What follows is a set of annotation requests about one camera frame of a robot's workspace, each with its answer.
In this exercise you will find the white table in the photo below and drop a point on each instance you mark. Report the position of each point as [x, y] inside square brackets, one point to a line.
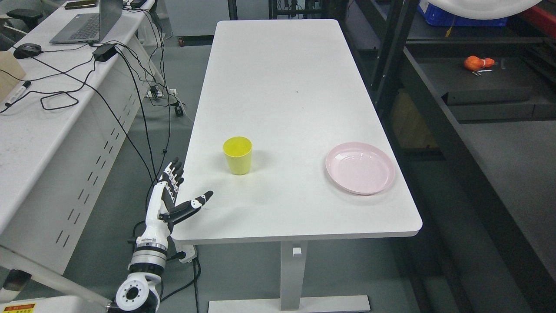
[289, 238]

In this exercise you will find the yellow plastic cup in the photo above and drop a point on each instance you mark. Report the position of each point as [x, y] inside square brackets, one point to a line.
[238, 154]

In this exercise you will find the black smartphone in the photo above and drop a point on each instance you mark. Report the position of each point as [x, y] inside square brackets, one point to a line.
[79, 4]

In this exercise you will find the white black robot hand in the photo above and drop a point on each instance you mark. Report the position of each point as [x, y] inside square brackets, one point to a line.
[164, 212]

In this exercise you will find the orange object on shelf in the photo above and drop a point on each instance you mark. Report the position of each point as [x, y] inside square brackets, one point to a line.
[474, 63]

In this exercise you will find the black marker pen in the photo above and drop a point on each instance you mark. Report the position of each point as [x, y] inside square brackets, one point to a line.
[18, 93]

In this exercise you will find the grey laptop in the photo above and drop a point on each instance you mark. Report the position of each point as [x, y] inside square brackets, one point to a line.
[90, 27]

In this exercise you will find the dark grey metal shelf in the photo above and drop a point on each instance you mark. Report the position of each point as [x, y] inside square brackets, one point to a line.
[477, 149]

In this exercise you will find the black power adapter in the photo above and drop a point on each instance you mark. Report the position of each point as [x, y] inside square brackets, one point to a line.
[104, 52]

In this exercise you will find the white power strip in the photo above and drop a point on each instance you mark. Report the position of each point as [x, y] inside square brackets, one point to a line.
[186, 252]

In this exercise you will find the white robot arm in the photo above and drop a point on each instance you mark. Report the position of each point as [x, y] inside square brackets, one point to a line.
[138, 294]

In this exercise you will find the cardboard box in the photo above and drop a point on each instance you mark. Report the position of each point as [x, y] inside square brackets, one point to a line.
[11, 73]

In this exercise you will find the white side desk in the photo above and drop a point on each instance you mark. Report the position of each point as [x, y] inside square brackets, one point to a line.
[59, 143]

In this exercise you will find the pink plastic plate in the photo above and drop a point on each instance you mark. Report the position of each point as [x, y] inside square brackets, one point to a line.
[360, 168]

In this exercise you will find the black computer mouse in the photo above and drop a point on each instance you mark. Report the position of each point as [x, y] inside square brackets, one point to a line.
[27, 50]

